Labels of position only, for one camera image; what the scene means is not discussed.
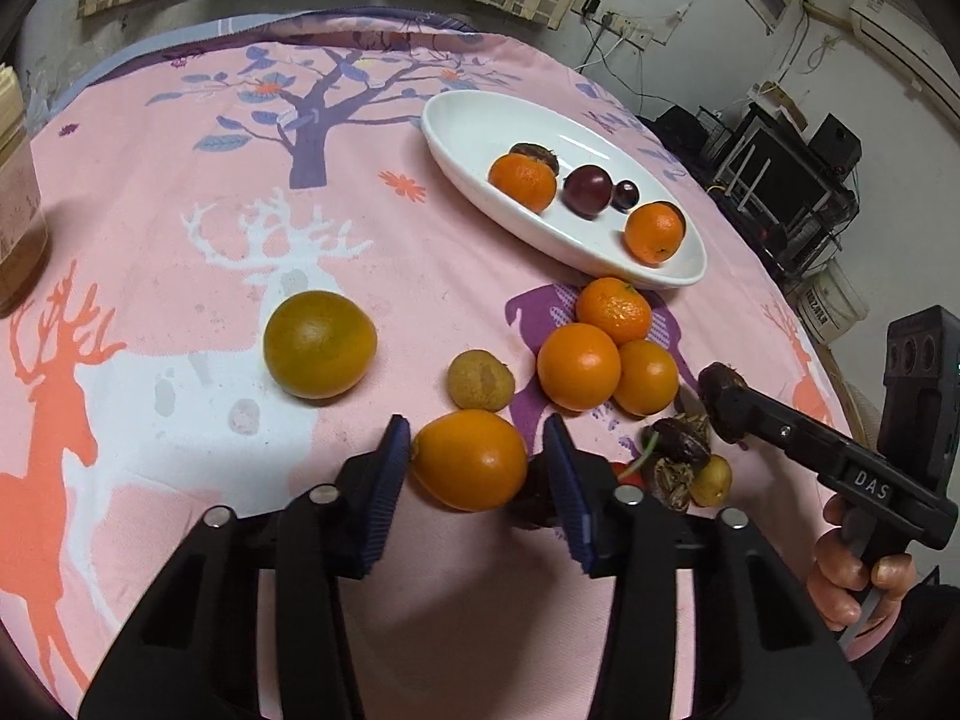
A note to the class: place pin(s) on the dark wrinkled fruit back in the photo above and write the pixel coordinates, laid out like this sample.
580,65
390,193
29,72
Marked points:
721,392

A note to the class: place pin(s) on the white air conditioner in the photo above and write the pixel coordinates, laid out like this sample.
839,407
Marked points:
909,49

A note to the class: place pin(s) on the large brown passion fruit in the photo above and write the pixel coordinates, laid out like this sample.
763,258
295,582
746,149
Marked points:
537,153

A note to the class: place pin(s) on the small orange kumquat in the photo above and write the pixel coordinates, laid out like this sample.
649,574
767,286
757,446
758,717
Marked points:
470,460

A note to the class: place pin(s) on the greenish yellow orange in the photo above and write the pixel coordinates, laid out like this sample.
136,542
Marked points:
317,345

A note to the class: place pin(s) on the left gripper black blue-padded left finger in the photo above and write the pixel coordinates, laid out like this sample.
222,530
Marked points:
189,649

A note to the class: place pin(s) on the large orange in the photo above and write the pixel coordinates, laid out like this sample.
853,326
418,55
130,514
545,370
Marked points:
524,179

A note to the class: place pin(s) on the cream-lidded drink cup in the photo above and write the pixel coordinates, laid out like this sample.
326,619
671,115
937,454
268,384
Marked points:
24,234

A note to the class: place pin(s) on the wall power strip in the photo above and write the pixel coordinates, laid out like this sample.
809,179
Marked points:
630,28

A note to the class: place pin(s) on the pink deer-print tablecloth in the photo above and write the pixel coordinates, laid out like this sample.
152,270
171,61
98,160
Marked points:
188,199

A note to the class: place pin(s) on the white plastic bucket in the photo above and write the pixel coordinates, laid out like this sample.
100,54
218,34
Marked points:
828,304

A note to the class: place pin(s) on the small tan longan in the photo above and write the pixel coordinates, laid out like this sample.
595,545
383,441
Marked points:
476,380

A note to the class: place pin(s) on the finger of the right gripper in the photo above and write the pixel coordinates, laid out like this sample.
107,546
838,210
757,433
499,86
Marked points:
814,446

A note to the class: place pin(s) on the dark wrinkled fruit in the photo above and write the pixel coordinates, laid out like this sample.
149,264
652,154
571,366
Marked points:
680,439
721,392

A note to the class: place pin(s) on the orange mandarin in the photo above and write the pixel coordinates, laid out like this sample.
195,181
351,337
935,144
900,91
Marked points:
653,234

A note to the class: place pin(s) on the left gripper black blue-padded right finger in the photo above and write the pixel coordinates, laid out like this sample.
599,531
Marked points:
761,650

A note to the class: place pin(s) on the white oval plate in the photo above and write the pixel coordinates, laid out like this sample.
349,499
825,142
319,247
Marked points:
466,131

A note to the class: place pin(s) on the orange top back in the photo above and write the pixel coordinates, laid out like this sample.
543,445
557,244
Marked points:
616,308

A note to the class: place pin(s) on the dark wrinkled fruit front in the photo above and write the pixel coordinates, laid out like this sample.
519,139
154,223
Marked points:
680,439

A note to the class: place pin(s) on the black equipment shelf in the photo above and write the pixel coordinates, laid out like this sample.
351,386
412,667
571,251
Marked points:
789,197

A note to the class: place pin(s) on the black camera box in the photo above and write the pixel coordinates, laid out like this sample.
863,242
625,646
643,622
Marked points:
918,433

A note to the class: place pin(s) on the person's right hand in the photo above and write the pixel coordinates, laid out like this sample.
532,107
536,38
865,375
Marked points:
838,573

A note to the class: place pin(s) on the red cherry tomato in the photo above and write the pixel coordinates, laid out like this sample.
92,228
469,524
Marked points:
626,475

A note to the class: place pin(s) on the dark red plum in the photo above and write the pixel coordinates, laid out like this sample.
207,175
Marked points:
587,190
676,210

